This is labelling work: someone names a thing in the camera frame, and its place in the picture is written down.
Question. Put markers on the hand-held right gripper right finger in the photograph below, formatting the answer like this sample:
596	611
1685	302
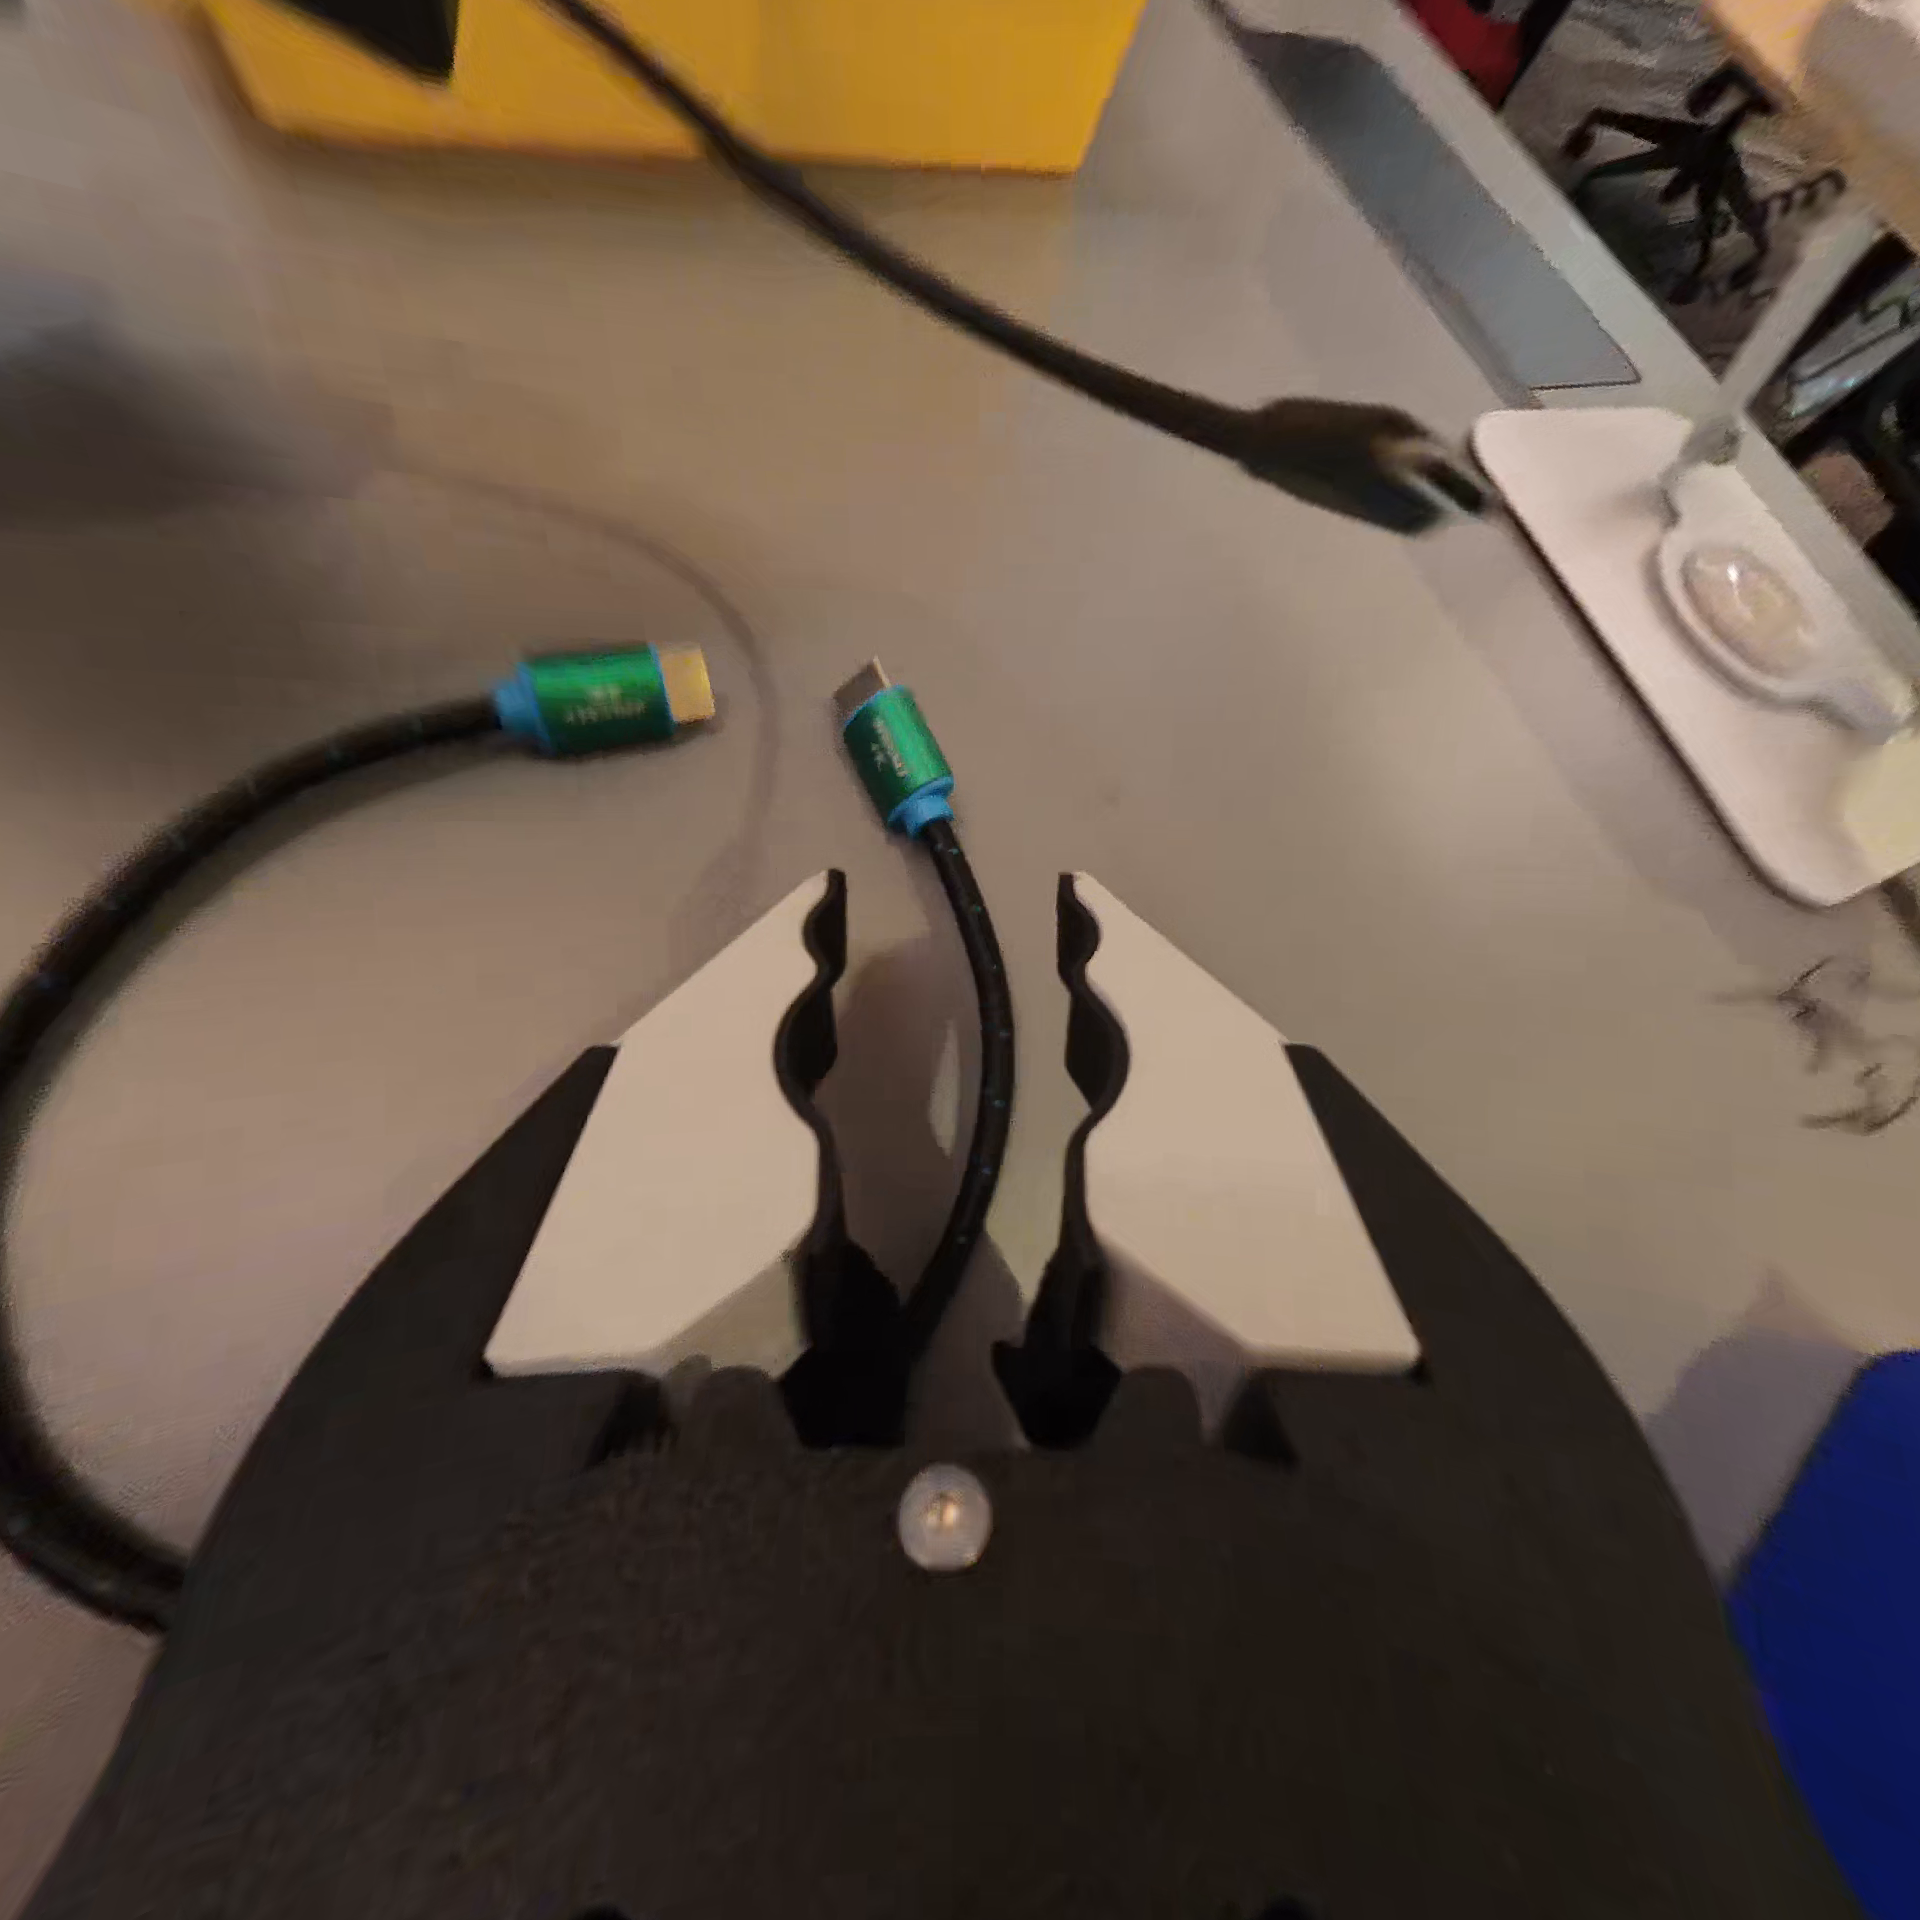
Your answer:
1244	1201

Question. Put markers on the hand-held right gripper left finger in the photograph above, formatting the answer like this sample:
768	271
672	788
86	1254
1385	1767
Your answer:
675	1201

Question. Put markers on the blue plastic bin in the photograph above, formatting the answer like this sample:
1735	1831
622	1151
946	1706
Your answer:
1830	1651

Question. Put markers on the yellow plastic bin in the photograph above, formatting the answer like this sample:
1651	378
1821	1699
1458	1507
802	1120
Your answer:
825	74

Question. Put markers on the black desk mat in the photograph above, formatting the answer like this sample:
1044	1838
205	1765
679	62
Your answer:
1425	195

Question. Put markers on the black office chair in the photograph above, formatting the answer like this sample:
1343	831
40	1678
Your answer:
1702	158

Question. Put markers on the red storage box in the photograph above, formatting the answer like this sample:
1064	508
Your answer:
1462	39

